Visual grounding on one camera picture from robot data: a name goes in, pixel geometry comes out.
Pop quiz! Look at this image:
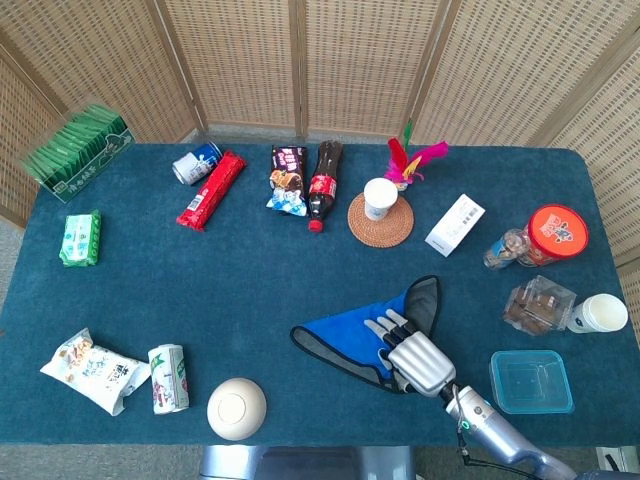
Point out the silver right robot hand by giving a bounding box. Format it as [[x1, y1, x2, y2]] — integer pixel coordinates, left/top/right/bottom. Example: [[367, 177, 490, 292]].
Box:
[[363, 308, 458, 400]]

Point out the grey and blue cloth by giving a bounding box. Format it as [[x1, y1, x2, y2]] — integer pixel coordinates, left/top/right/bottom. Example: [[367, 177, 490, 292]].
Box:
[[290, 274, 443, 396]]

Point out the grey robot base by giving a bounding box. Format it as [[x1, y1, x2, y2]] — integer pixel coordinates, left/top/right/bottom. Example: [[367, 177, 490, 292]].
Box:
[[198, 444, 417, 480]]

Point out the blue transparent food container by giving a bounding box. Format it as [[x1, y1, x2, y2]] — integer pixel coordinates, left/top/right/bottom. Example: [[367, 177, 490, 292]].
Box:
[[489, 349, 576, 416]]

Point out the clear plastic cookie box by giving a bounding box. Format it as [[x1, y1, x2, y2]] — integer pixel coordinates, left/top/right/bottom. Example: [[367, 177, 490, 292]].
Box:
[[502, 274, 578, 337]]

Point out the small clear nut jar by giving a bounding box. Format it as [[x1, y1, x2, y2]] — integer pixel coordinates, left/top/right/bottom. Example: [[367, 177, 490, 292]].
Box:
[[482, 228, 531, 271]]

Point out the round woven rattan coaster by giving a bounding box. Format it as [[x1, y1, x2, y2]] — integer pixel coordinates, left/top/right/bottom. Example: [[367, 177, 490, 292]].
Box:
[[347, 192, 416, 248]]

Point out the white cardboard carton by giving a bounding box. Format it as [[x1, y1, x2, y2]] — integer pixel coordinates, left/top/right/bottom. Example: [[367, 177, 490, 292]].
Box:
[[424, 193, 487, 258]]

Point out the plain white paper cup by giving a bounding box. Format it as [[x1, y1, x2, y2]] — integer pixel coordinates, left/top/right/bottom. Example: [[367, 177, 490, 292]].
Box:
[[363, 177, 399, 222]]

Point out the white cup with blue label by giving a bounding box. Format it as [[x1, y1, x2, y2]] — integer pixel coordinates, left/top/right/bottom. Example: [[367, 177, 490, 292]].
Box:
[[566, 292, 630, 334]]

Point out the jar with orange-red lid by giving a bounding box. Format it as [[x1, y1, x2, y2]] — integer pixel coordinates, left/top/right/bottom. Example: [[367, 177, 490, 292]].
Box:
[[519, 203, 590, 268]]

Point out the cream upturned bowl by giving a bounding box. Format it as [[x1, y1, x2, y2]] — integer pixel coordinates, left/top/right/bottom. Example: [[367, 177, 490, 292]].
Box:
[[206, 377, 268, 442]]

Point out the pink feather shuttlecock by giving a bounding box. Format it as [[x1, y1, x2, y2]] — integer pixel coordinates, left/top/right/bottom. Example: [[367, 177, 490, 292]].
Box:
[[382, 117, 450, 192]]

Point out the cola bottle with red cap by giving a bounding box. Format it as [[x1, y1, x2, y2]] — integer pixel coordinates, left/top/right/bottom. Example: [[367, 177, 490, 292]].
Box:
[[306, 140, 345, 235]]

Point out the dark blue carpet table cover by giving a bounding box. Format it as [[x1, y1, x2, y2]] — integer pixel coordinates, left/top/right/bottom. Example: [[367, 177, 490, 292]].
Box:
[[0, 143, 640, 447]]

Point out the colourful candy bag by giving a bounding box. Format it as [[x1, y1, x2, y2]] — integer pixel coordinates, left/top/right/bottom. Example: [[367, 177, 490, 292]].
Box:
[[265, 144, 308, 218]]

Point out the green and white porridge can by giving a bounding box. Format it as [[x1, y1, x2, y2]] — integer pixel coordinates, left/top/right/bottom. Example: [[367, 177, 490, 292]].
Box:
[[147, 343, 191, 416]]

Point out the red biscuit pack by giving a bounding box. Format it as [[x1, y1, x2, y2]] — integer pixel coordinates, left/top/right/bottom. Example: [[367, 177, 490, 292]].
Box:
[[175, 150, 248, 233]]

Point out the blue and white drink can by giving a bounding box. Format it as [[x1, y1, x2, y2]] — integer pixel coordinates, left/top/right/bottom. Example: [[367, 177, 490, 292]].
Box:
[[171, 141, 224, 187]]

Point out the woven bamboo folding screen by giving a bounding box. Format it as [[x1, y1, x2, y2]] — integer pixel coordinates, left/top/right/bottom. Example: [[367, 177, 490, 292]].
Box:
[[0, 0, 640, 351]]

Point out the white snack bag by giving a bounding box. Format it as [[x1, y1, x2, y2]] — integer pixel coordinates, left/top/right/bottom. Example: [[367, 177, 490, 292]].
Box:
[[39, 327, 151, 417]]

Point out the green tissue pack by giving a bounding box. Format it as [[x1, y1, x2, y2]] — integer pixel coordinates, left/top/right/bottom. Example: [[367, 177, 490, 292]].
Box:
[[58, 209, 103, 268]]

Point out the green tea bag box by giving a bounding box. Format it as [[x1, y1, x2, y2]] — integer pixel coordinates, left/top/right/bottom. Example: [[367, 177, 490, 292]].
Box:
[[20, 103, 136, 204]]

